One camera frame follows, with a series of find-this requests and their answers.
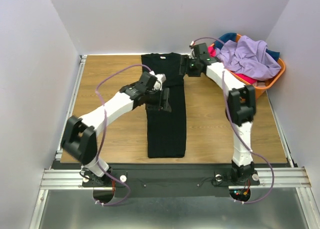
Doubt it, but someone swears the dark blue t shirt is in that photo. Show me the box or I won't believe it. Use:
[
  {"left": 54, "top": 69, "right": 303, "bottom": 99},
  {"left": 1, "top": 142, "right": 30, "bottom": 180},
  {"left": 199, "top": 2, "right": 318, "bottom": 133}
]
[{"left": 215, "top": 32, "right": 237, "bottom": 46}]

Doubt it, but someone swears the lavender t shirt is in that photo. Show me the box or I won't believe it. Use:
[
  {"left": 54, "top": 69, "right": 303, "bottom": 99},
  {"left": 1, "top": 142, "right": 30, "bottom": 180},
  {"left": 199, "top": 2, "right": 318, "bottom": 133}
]
[{"left": 216, "top": 35, "right": 281, "bottom": 81}]

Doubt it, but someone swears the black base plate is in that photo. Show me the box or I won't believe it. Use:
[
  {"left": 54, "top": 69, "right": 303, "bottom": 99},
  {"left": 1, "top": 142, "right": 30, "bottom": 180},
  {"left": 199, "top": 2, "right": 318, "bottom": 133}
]
[{"left": 79, "top": 163, "right": 260, "bottom": 199}]

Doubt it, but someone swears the orange laundry basket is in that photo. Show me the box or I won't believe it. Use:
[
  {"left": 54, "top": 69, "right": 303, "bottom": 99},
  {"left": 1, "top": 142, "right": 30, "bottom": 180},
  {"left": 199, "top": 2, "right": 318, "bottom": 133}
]
[{"left": 210, "top": 34, "right": 286, "bottom": 100}]

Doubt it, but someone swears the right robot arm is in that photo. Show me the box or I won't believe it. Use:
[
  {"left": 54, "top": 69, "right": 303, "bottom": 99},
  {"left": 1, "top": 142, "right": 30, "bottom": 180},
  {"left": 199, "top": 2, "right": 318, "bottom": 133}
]
[{"left": 180, "top": 41, "right": 257, "bottom": 184}]

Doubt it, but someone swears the right side aluminium rail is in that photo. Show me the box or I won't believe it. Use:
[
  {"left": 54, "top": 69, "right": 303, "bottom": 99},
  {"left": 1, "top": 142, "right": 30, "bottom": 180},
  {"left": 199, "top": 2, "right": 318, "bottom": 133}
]
[{"left": 266, "top": 91, "right": 298, "bottom": 168}]

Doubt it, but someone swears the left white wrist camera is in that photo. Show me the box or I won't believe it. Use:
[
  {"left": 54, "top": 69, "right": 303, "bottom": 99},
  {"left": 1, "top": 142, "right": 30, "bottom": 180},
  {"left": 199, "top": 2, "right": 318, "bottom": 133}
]
[{"left": 153, "top": 73, "right": 167, "bottom": 91}]

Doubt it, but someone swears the pink t shirt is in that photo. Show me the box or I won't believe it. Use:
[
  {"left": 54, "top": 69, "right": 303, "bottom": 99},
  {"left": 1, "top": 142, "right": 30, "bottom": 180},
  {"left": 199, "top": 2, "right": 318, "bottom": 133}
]
[{"left": 207, "top": 46, "right": 217, "bottom": 58}]

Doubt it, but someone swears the black t shirt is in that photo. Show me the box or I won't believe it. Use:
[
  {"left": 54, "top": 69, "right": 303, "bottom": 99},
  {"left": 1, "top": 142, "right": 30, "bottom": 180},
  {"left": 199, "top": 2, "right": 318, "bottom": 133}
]
[{"left": 141, "top": 52, "right": 187, "bottom": 158}]

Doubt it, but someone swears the aluminium frame rail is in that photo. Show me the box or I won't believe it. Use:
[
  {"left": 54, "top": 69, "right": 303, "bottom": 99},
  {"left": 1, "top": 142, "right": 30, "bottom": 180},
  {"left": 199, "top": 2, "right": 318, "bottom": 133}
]
[{"left": 40, "top": 165, "right": 311, "bottom": 190}]

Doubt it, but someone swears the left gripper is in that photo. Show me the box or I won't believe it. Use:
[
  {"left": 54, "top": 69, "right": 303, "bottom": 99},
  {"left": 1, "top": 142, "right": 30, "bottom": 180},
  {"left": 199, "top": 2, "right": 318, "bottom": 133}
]
[{"left": 145, "top": 88, "right": 172, "bottom": 113}]

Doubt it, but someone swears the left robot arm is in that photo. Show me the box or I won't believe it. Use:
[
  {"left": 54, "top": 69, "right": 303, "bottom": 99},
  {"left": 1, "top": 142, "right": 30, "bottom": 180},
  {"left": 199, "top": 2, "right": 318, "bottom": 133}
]
[{"left": 60, "top": 71, "right": 172, "bottom": 186}]

